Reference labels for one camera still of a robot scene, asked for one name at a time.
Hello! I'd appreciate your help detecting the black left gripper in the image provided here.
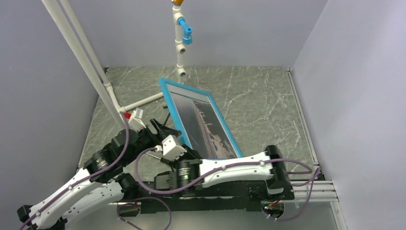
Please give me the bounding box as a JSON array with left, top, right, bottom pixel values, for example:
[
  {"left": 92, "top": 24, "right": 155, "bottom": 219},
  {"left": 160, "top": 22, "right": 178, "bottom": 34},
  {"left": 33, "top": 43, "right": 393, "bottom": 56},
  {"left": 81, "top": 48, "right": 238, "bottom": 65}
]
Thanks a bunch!
[{"left": 123, "top": 117, "right": 182, "bottom": 165}]

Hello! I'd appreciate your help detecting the blue picture frame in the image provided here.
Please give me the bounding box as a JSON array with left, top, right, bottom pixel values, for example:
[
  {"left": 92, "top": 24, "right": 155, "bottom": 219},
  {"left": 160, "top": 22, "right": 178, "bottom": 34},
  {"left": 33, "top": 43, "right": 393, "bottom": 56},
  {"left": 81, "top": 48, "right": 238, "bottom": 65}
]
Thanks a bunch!
[{"left": 158, "top": 78, "right": 244, "bottom": 160}]

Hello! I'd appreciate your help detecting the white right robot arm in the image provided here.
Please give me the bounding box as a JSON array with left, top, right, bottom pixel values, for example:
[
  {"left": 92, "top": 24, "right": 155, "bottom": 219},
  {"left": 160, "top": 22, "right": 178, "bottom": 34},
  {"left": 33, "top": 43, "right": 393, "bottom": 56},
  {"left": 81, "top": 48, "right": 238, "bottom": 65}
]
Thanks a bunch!
[{"left": 154, "top": 145, "right": 291, "bottom": 199}]

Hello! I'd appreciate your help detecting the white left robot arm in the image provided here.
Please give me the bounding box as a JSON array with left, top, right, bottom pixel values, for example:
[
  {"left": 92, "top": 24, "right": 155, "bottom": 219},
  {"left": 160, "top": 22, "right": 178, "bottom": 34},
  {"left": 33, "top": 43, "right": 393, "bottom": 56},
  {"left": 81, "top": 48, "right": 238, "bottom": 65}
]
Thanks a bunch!
[{"left": 17, "top": 119, "right": 181, "bottom": 230}]

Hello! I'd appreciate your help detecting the coastal landscape photo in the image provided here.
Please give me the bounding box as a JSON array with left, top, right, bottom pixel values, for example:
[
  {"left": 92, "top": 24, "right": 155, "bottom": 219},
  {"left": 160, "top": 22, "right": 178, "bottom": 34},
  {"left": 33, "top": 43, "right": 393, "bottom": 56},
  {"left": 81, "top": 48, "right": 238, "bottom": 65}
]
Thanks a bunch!
[{"left": 169, "top": 91, "right": 238, "bottom": 160}]

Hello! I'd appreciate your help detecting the steel claw hammer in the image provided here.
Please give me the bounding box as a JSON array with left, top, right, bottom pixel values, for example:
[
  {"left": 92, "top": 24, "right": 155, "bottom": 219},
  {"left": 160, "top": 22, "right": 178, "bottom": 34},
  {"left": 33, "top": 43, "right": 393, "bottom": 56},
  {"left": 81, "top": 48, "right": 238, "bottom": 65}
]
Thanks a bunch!
[{"left": 163, "top": 105, "right": 170, "bottom": 126}]

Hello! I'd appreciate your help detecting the white pvc pipe stand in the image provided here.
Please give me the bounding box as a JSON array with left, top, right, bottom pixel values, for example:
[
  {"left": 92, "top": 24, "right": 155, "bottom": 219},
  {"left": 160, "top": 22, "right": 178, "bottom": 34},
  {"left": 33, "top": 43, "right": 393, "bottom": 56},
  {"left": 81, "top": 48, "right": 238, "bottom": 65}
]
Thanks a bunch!
[{"left": 42, "top": 0, "right": 187, "bottom": 127}]

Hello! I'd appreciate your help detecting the blue pipe fitting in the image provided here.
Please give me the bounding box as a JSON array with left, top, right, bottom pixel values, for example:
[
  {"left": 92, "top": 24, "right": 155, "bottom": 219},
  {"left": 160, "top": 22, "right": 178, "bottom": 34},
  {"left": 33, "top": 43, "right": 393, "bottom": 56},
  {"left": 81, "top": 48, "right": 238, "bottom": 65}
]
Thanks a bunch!
[{"left": 178, "top": 17, "right": 193, "bottom": 45}]

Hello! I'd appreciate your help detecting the orange pipe cap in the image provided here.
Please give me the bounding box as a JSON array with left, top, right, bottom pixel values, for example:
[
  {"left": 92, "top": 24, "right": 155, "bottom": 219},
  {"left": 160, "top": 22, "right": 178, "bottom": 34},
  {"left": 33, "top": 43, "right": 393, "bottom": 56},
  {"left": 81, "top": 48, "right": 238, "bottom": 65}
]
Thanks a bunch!
[{"left": 171, "top": 0, "right": 184, "bottom": 7}]

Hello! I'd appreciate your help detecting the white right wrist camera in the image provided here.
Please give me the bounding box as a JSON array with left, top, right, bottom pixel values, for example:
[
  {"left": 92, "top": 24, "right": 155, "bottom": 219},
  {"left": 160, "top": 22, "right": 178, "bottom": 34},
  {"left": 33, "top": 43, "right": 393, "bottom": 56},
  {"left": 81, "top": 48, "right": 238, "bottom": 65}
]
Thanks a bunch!
[{"left": 162, "top": 135, "right": 187, "bottom": 161}]

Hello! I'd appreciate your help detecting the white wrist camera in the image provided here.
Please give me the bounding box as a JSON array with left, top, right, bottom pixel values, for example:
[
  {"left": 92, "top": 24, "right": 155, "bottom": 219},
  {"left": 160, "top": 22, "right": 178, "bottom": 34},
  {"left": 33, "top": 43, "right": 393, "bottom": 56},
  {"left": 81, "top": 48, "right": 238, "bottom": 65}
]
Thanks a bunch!
[
  {"left": 124, "top": 108, "right": 146, "bottom": 131},
  {"left": 162, "top": 135, "right": 187, "bottom": 161}
]

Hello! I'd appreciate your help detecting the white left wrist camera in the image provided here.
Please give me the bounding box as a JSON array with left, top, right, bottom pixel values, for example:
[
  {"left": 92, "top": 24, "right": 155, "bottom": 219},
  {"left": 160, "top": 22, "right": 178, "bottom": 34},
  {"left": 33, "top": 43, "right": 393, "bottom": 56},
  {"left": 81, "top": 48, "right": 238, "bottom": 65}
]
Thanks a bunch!
[{"left": 124, "top": 108, "right": 146, "bottom": 131}]

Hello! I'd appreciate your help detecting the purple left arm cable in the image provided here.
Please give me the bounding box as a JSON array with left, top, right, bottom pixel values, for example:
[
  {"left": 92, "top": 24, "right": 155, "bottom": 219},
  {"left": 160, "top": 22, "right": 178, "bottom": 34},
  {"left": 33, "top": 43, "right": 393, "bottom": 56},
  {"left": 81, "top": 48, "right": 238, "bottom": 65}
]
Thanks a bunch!
[{"left": 19, "top": 112, "right": 173, "bottom": 230}]

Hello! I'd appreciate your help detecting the aluminium table edge rail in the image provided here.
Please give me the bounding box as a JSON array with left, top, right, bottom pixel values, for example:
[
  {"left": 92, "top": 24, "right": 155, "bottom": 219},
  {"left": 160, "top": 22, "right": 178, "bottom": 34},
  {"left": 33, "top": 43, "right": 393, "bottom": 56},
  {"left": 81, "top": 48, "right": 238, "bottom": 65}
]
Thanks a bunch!
[{"left": 285, "top": 68, "right": 339, "bottom": 203}]

